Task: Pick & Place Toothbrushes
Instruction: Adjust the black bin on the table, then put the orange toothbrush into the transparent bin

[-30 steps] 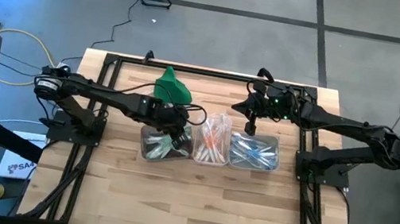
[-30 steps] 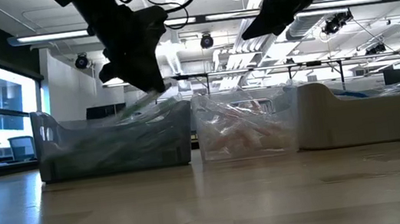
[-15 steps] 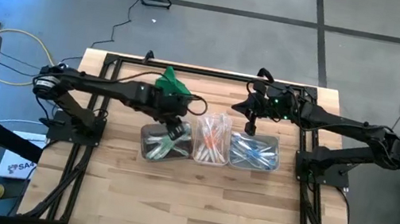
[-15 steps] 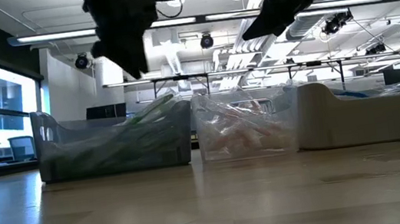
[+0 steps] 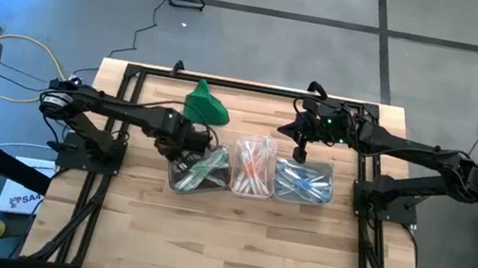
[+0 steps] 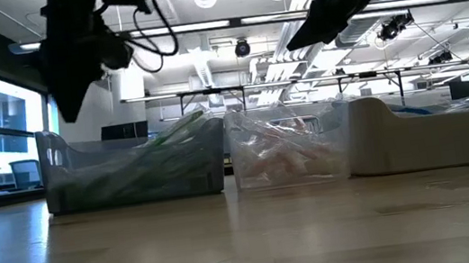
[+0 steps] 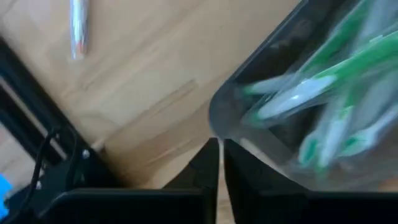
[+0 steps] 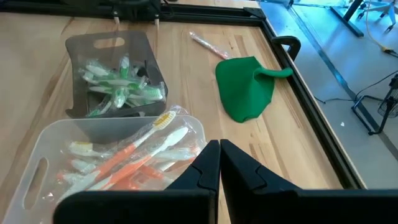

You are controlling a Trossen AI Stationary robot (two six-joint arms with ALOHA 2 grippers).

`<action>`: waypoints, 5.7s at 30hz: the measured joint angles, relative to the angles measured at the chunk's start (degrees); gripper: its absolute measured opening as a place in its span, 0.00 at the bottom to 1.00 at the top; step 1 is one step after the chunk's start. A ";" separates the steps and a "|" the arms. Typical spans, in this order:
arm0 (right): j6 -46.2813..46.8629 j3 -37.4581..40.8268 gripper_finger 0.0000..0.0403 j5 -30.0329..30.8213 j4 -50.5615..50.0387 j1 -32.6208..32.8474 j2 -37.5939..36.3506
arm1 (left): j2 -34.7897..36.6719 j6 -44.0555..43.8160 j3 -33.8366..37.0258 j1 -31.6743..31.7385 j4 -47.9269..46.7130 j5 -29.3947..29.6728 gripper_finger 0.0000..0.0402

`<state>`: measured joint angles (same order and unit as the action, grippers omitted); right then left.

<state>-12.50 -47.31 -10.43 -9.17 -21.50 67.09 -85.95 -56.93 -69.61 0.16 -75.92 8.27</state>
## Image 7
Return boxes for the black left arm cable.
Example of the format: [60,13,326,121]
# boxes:
[7,129,62,224]

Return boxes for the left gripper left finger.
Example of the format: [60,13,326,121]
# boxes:
[39,138,220,224]

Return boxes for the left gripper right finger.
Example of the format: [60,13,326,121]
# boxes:
[223,138,398,224]

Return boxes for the orange toothbrush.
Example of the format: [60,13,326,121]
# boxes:
[68,0,90,60]

